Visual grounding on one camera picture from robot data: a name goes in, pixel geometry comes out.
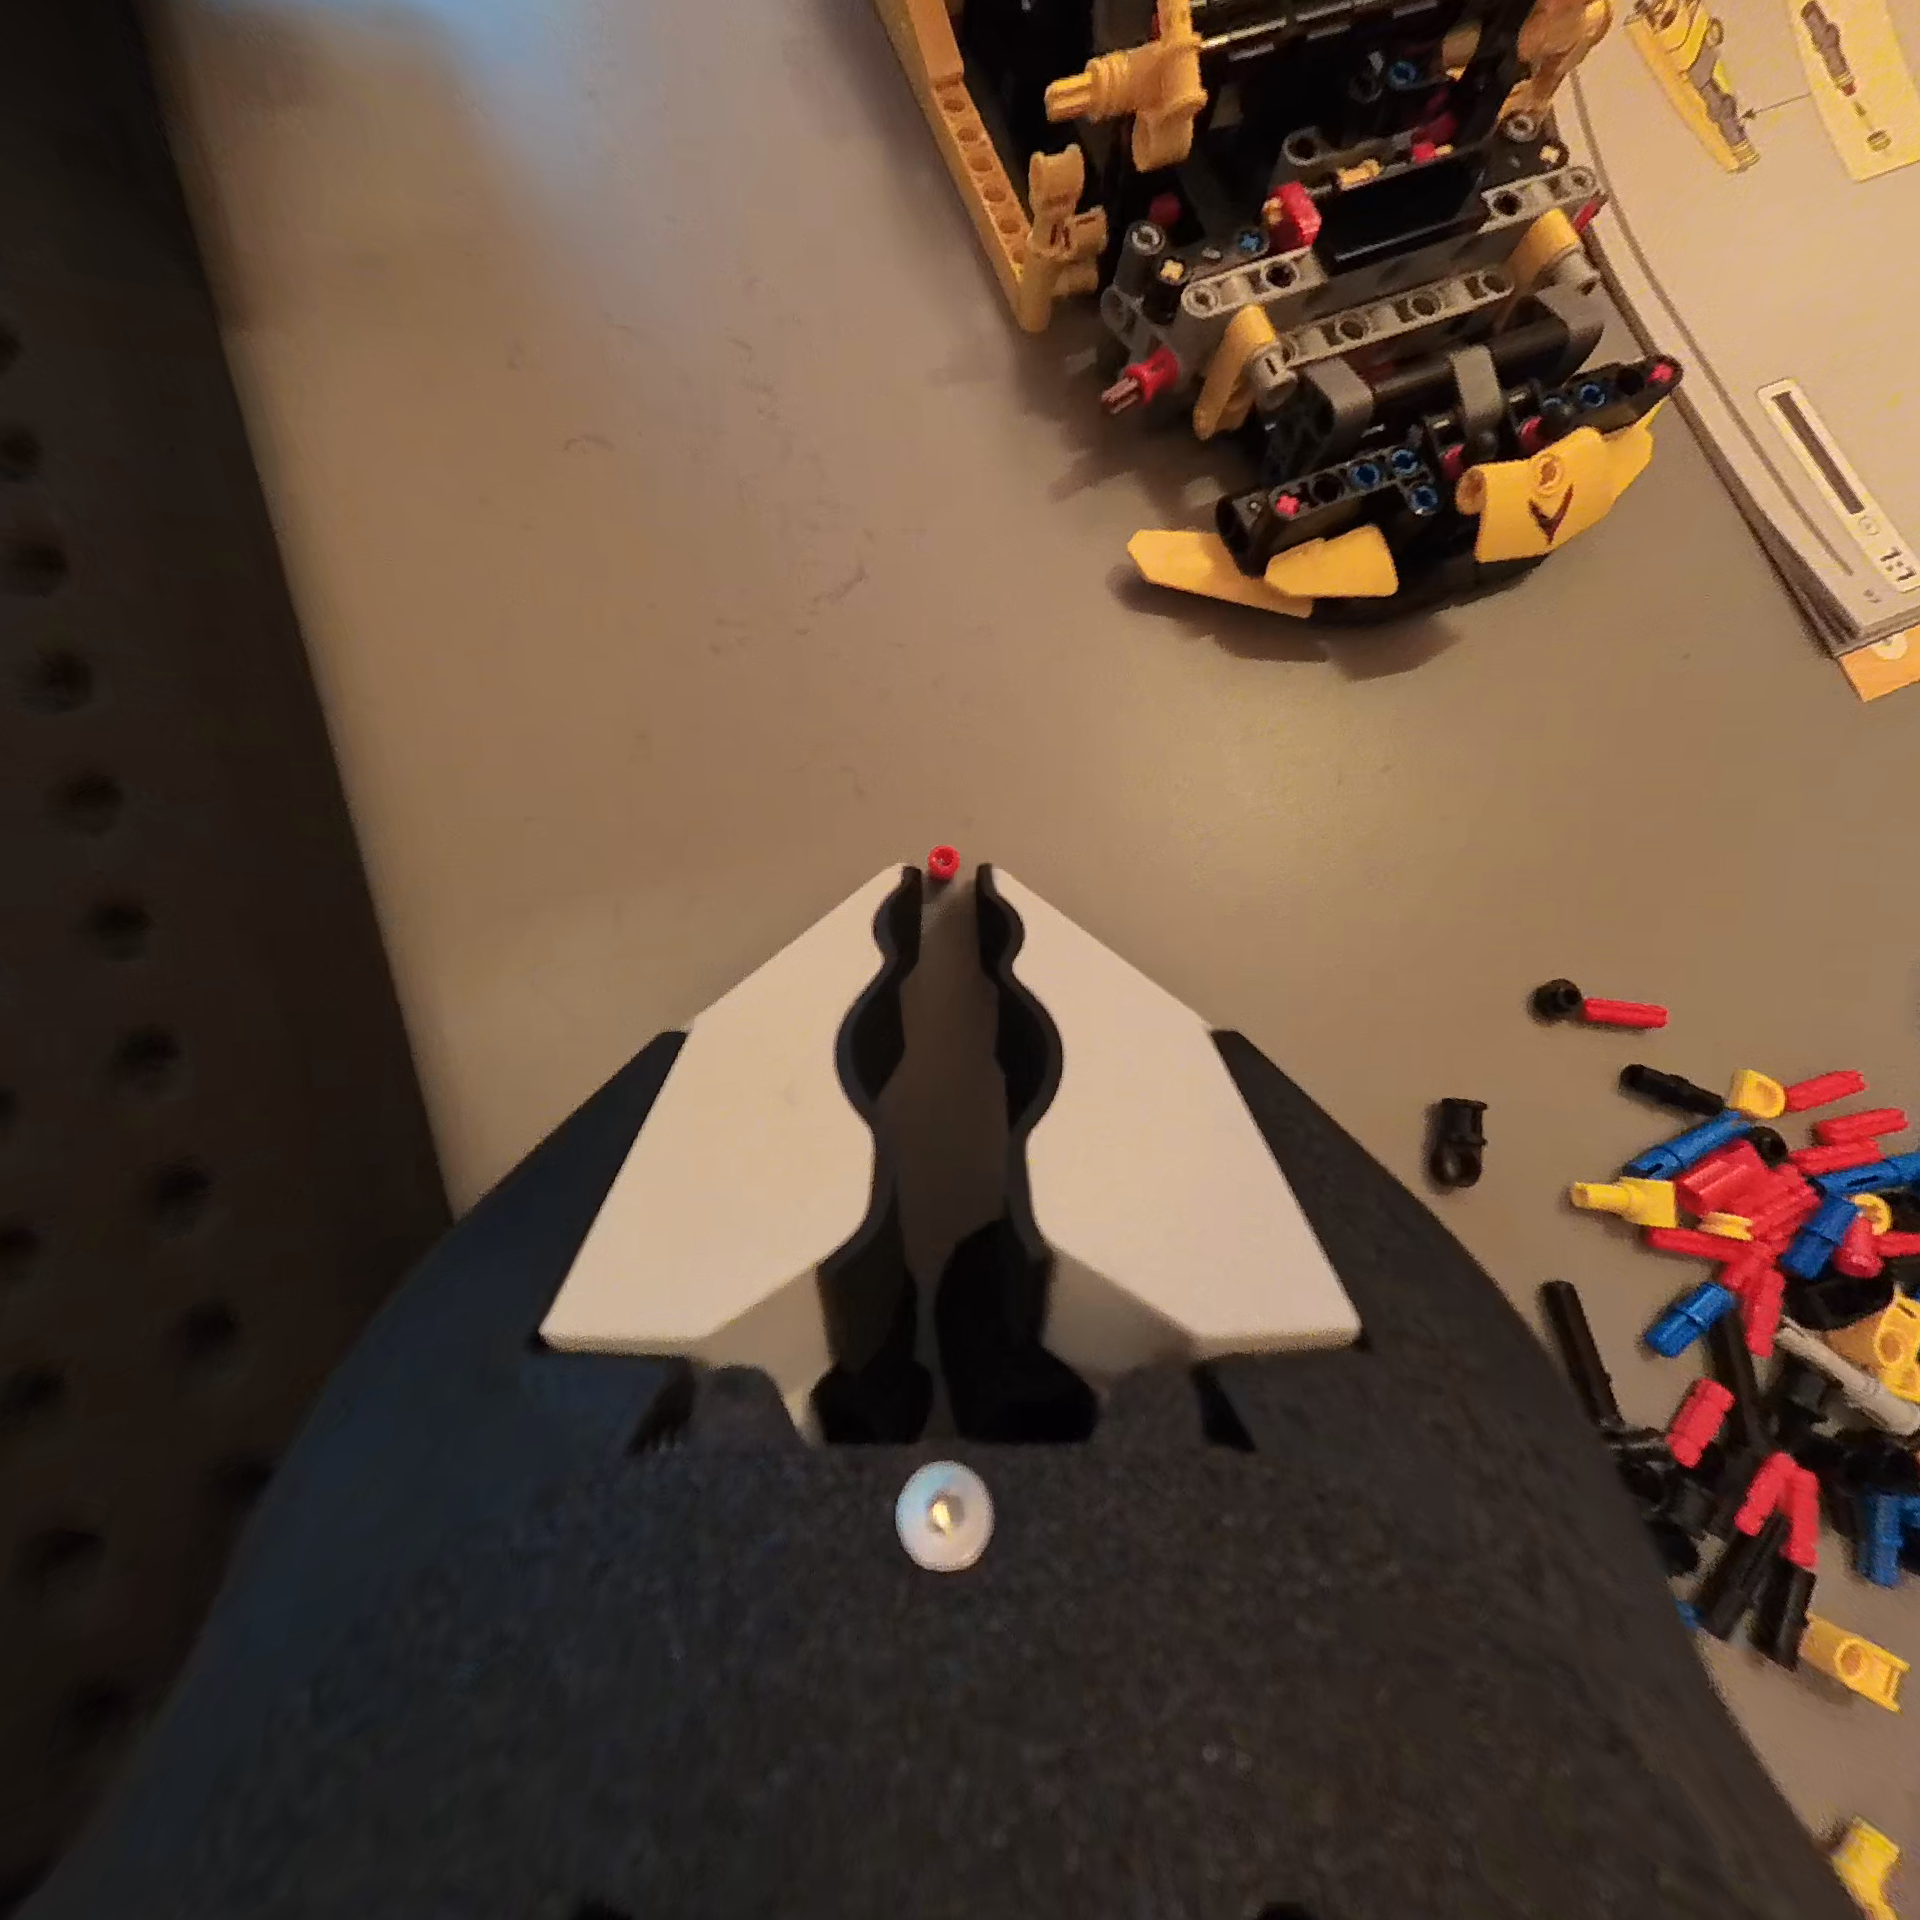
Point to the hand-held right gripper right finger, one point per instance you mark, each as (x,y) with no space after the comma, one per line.
(1184,1170)

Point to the grey desk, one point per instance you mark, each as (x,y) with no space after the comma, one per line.
(675,524)

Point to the black perforated mat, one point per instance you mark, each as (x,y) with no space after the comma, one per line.
(151,901)

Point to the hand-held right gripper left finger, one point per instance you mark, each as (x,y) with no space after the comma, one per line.
(721,1170)

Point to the yellow brick toy car model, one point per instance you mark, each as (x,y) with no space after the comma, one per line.
(1425,315)

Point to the building instruction booklet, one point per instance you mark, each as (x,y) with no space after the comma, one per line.
(1724,300)

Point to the pile of small coloured pins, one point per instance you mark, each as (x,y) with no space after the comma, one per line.
(1771,1200)

